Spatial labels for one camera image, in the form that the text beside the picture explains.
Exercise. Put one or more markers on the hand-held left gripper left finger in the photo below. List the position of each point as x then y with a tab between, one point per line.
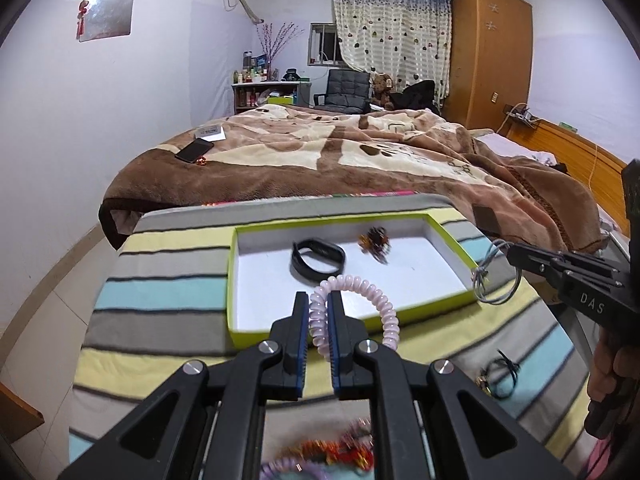
299	355

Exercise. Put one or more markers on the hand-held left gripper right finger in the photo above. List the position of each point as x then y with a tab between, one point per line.
336	355

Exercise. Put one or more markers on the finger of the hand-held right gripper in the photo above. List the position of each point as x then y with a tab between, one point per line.
530	257

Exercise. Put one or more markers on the green-edged white tray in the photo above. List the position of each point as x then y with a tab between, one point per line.
260	300

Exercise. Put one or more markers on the red beaded hair ornament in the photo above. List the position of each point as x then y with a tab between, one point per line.
345	452

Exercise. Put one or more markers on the person's right hand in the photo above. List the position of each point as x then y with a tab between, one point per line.
602	365

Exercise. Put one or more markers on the black wristband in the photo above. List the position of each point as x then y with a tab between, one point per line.
299	262

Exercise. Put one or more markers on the wooden headboard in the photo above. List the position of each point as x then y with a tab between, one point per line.
560	147

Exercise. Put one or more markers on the brown beaded hair claw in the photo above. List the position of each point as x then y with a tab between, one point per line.
375	242

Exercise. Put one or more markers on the white power strip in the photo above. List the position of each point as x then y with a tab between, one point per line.
522	114

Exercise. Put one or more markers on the person's pink clothing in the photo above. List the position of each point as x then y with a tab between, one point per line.
600	462

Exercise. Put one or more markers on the striped cloth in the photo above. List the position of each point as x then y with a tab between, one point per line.
165	270

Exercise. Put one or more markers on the pink plaid cloth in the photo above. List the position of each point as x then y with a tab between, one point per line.
380	193

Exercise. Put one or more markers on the brown patterned blanket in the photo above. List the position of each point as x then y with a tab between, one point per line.
280	175

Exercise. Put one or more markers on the black clothing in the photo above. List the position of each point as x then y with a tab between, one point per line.
415	96

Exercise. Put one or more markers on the wooden wardrobe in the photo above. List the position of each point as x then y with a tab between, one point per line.
487	50

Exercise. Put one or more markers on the brown teddy bear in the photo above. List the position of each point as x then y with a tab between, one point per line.
382	90

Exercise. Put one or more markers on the black smartphone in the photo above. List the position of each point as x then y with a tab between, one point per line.
194	150

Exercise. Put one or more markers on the small white box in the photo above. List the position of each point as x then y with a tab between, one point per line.
210	132

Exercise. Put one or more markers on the black chair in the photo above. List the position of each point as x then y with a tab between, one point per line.
345	87

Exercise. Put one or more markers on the green storage box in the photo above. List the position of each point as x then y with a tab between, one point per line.
281	99

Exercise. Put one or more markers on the heart print curtain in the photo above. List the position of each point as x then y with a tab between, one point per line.
390	35

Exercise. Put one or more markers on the white shelf unit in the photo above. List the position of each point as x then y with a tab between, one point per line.
250	95

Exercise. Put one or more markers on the small black bag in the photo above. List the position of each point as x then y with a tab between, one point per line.
291	75

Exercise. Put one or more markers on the row of bottles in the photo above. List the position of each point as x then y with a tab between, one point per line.
250	72

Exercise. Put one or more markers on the wooden furniture corner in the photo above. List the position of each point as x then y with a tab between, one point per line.
17	412

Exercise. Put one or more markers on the window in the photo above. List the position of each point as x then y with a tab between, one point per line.
325	42

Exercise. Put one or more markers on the pink flower branches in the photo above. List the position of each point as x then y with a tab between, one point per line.
275	42

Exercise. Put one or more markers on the red hanging ornament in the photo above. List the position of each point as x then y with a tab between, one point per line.
81	17

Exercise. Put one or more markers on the silver wall poster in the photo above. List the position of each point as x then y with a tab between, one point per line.
107	12

